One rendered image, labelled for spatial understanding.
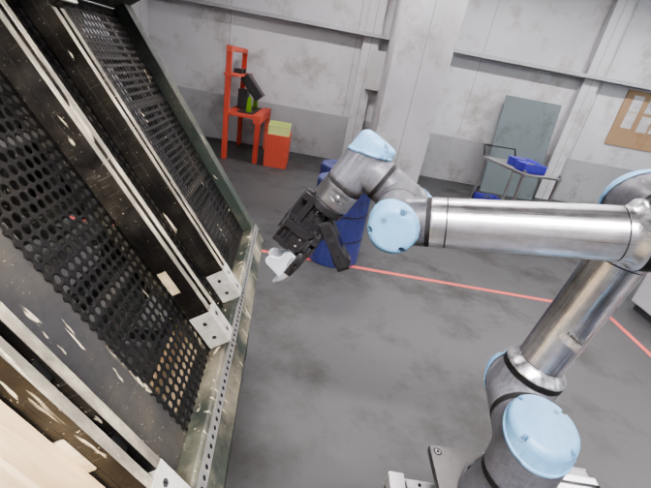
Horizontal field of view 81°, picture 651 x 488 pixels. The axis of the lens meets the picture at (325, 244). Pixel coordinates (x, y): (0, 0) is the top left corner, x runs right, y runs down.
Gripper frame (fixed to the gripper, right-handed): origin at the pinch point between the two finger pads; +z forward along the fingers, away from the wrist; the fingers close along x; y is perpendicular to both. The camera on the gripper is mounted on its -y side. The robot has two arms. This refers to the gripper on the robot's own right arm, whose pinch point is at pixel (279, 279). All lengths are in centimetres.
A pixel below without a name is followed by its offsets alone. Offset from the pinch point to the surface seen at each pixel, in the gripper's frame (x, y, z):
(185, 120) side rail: -110, 60, 21
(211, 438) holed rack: 7.4, -10.5, 42.6
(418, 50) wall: -599, -57, -132
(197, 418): 2.9, -5.8, 44.9
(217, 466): 10.9, -15.0, 45.4
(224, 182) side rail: -113, 31, 36
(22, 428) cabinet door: 32.9, 21.9, 25.4
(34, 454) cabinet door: 34.3, 18.4, 27.2
